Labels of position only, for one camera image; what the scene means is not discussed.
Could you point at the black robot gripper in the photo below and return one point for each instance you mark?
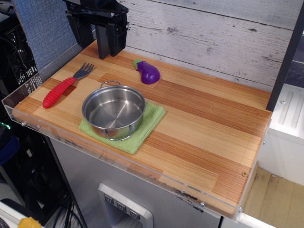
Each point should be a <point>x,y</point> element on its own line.
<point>82,13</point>

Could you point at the purple toy eggplant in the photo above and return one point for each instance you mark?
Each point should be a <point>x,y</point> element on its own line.
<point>149,73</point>

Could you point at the blue fabric panel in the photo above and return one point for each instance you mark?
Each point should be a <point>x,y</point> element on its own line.
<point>48,32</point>

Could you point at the black plastic crate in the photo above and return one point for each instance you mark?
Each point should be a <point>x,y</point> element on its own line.
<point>20,58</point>

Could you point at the green folded cloth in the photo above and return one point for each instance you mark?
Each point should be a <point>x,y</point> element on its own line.
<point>152,115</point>

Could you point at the clear acrylic table guard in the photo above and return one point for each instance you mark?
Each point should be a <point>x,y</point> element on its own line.
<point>203,150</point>

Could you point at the stainless steel cabinet with dispenser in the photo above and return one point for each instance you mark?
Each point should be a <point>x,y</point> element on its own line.
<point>85,172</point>

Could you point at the yellow object bottom left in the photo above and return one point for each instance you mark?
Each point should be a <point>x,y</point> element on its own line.
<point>29,223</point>

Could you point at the white appliance top right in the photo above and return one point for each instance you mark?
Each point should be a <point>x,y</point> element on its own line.
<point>282,149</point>

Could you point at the black vertical post left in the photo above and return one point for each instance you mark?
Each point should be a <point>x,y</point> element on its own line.
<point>102,42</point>

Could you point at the black vertical post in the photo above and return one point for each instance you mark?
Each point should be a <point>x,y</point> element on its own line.
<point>289,55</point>
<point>102,42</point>

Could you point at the red handled grey fork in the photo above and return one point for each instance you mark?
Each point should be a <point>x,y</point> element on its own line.
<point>52,97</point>

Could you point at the silver metal bowl with handles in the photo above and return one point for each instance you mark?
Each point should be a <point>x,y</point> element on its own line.
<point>114,111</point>

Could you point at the black vertical post right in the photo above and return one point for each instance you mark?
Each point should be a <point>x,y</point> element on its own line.
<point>289,55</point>

